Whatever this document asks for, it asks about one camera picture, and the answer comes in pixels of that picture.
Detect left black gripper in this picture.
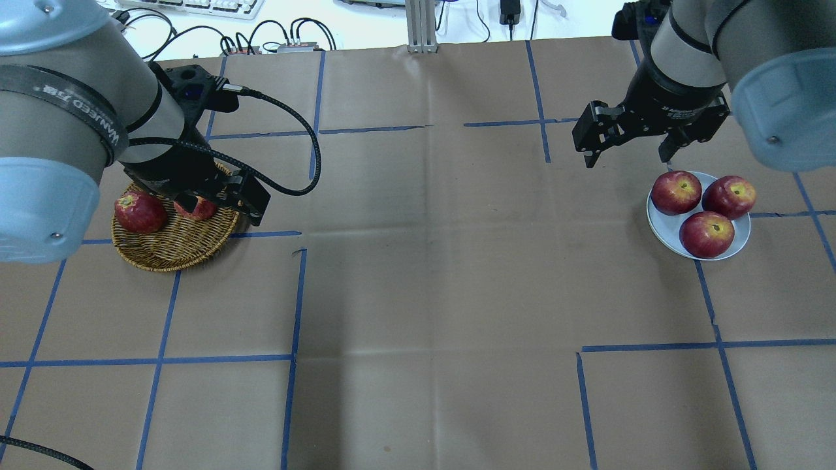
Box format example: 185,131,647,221
122,138,270,227

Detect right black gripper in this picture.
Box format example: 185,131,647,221
572,59,731,168

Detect red yellow apple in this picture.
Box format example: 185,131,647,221
174,196,218,222

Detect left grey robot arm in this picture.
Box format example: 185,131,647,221
1,1,270,264

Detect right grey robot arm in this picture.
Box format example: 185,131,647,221
572,1,835,172

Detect red apple plate left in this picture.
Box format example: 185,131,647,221
650,170,703,216

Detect red apple plate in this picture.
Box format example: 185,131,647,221
679,211,735,259
701,175,758,220
650,170,703,216

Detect woven wicker basket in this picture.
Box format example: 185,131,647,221
111,183,240,272

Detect light blue plate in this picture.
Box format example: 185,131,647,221
646,172,750,260

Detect red apple plate right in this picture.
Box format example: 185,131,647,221
701,175,758,220

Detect red apple in basket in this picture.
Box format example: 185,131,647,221
114,191,168,233

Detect red apple plate front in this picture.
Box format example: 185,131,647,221
679,211,735,259

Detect small grey hub box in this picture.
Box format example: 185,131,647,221
275,42,322,54

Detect black power adapter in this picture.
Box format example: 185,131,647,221
499,0,522,27

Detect white keyboard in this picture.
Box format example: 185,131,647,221
116,1,266,20

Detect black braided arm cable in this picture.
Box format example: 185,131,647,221
127,85,322,196

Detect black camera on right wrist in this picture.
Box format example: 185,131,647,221
610,1,672,40

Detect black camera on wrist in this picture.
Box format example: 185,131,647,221
610,1,672,40
148,61,240,126

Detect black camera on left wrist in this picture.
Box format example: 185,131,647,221
148,61,240,126

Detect black cables on desk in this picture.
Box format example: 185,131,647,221
111,9,338,61

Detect aluminium profile post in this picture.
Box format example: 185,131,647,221
405,0,438,54

